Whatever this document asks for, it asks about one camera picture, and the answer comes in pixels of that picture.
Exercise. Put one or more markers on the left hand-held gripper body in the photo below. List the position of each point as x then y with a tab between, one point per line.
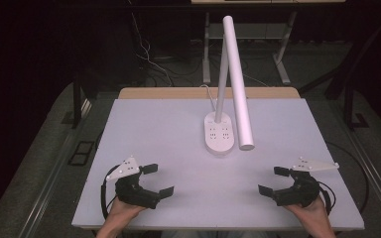
133	194

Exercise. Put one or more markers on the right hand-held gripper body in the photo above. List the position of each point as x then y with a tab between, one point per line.
300	193

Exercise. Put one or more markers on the person's left hand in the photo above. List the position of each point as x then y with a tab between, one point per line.
122	213

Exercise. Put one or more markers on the person's right hand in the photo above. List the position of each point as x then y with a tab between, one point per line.
309	214

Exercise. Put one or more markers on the black metal stand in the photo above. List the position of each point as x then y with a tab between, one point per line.
76	102
349	105

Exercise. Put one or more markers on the white desk lamp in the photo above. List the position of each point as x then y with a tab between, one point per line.
233	82

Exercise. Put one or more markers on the black floor frame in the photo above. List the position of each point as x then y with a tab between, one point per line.
81	152

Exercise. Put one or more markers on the grey metal desk frame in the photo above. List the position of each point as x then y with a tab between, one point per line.
279	62

